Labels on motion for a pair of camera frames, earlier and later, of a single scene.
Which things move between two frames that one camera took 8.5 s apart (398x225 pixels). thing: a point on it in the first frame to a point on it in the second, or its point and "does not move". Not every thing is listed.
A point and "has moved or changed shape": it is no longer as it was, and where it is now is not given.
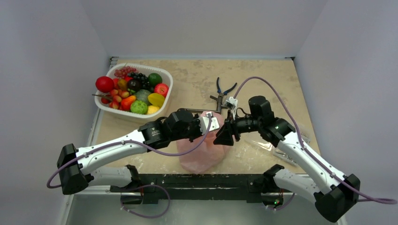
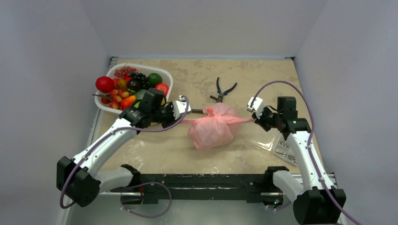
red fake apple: x=104 y=84 does not move
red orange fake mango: x=126 y=102 does not move
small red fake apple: x=161 y=88 does not move
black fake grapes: x=144 y=83 does not move
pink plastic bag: x=207 y=156 has moved or changed shape
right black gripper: x=234 y=131 to x=261 y=118
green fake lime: x=154 y=78 does not move
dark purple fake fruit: x=133 y=84 does not move
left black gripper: x=196 y=121 to x=170 y=107
